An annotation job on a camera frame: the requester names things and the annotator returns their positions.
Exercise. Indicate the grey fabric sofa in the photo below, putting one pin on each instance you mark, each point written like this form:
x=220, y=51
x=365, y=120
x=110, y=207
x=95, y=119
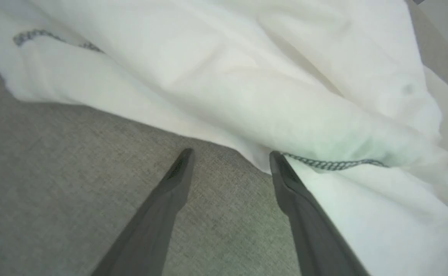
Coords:
x=55, y=172

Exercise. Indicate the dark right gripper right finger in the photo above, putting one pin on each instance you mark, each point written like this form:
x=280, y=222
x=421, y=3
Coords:
x=312, y=230

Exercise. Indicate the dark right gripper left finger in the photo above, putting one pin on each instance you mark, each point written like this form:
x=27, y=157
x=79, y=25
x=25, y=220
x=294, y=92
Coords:
x=155, y=222

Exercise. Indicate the white garment with grey stitching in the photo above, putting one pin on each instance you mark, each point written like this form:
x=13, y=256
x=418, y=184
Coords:
x=266, y=76

